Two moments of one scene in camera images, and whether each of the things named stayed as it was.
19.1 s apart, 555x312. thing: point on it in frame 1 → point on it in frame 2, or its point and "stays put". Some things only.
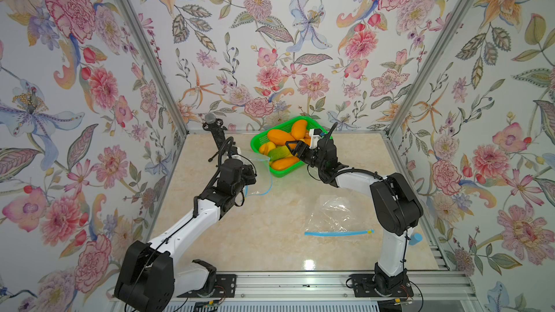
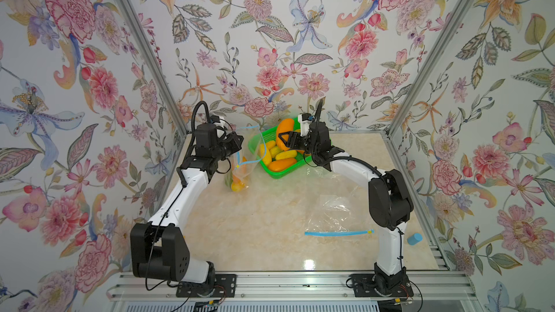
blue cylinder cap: (415, 238) stays put
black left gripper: (247, 170) → (230, 138)
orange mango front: (279, 165) stays put
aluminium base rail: (444, 286) stays put
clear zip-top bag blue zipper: (264, 181) → (252, 151)
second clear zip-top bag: (335, 216) stays put
